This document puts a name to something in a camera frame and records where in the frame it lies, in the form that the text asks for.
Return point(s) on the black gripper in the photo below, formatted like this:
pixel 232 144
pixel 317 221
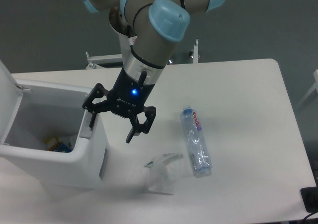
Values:
pixel 129 97

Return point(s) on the white push-button trash can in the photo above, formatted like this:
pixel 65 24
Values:
pixel 45 131

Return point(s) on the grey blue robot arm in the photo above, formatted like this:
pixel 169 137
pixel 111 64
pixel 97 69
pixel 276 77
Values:
pixel 159 25

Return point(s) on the colourful trash inside bin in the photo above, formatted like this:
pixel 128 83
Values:
pixel 55 145

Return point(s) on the clear plastic water bottle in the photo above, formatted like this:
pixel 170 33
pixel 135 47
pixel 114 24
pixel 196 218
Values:
pixel 198 153

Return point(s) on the black device at edge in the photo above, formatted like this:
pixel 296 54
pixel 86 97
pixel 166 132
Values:
pixel 310 198

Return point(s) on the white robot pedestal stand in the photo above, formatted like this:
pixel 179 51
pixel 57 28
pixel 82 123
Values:
pixel 127 38

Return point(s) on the white frame at right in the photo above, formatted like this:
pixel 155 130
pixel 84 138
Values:
pixel 311 93

